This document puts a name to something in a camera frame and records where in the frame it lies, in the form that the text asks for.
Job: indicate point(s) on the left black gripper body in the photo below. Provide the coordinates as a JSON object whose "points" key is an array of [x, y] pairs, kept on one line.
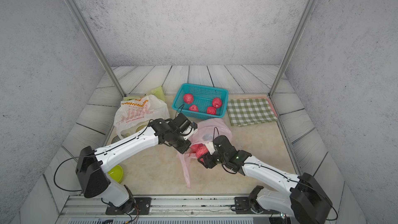
{"points": [[179, 142]]}

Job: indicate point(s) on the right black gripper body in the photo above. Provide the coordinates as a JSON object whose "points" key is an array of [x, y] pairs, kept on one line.
{"points": [[213, 159]]}

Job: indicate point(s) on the pink strawberry plastic bag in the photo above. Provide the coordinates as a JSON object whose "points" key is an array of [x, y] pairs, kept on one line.
{"points": [[207, 131]]}

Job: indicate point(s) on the red apple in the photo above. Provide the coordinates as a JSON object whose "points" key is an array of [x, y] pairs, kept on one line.
{"points": [[198, 150], [216, 103], [193, 108], [211, 111], [188, 98]]}

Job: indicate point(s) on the white plastic bag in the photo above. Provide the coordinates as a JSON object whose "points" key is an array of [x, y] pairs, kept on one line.
{"points": [[140, 113]]}

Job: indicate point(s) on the yellow-green avocado plastic bag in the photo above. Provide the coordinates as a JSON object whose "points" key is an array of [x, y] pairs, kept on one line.
{"points": [[155, 95]]}

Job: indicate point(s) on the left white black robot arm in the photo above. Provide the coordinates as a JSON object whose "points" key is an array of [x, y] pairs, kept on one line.
{"points": [[94, 164]]}

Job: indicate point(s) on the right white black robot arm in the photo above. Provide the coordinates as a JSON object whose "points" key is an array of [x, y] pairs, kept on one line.
{"points": [[300, 196]]}

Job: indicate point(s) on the teal plastic basket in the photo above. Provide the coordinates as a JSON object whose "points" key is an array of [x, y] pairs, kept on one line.
{"points": [[203, 96]]}

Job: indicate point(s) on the green checkered cloth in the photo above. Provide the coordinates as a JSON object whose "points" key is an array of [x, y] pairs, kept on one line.
{"points": [[245, 112]]}

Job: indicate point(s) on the lime green plastic cup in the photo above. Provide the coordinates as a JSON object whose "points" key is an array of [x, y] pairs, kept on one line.
{"points": [[116, 173]]}

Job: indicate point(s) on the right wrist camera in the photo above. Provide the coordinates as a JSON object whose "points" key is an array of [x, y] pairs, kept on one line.
{"points": [[210, 147]]}

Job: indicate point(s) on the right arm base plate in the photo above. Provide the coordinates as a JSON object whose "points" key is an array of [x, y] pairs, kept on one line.
{"points": [[243, 205]]}

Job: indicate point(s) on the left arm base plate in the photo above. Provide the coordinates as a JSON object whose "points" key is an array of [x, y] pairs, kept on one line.
{"points": [[140, 206]]}

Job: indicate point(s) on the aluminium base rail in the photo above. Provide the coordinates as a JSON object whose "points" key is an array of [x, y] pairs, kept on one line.
{"points": [[176, 209]]}

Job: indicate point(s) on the left aluminium frame post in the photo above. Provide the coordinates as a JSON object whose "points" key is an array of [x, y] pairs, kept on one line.
{"points": [[73, 7]]}

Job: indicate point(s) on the aluminium frame post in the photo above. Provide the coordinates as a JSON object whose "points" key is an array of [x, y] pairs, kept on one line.
{"points": [[308, 9], [73, 7]]}

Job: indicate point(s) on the right aluminium frame post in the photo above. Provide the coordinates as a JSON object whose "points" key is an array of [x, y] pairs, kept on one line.
{"points": [[308, 9]]}

